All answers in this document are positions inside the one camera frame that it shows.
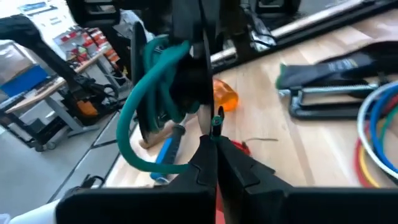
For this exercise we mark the white metal bracket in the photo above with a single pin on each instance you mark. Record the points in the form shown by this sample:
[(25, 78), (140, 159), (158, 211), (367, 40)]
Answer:
[(261, 34)]

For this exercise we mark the red and white tape package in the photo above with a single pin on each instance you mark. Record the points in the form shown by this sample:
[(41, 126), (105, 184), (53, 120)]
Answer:
[(220, 205)]

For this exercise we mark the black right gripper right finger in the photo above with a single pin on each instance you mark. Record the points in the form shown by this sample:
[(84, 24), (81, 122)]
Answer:
[(295, 205)]

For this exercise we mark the white cloth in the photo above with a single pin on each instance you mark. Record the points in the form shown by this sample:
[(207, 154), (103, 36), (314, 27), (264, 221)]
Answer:
[(31, 214)]

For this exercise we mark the blue bin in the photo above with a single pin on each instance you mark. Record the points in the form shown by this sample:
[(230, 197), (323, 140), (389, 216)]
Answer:
[(25, 81)]

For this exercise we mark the grey and black work glove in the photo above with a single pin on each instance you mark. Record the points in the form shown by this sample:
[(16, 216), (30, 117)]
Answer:
[(326, 70)]

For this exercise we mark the black background robot arm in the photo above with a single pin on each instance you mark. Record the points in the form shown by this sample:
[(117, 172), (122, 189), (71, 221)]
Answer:
[(46, 53)]

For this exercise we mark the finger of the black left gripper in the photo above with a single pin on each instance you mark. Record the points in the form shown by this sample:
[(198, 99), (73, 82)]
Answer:
[(186, 25)]

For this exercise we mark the wooden mallet with orange head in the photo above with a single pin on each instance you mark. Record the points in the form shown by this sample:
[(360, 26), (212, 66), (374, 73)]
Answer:
[(225, 95)]

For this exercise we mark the shelf with red boxes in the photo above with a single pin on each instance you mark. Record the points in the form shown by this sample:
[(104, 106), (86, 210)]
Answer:
[(87, 40)]

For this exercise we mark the black screw clamp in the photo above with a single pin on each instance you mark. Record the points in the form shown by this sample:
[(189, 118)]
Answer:
[(311, 109)]

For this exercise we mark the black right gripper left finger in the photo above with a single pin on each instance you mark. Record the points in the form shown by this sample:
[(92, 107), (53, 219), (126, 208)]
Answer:
[(140, 205)]

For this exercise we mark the wooden background workbench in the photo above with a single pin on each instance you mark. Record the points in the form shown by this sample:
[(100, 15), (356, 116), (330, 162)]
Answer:
[(46, 90)]

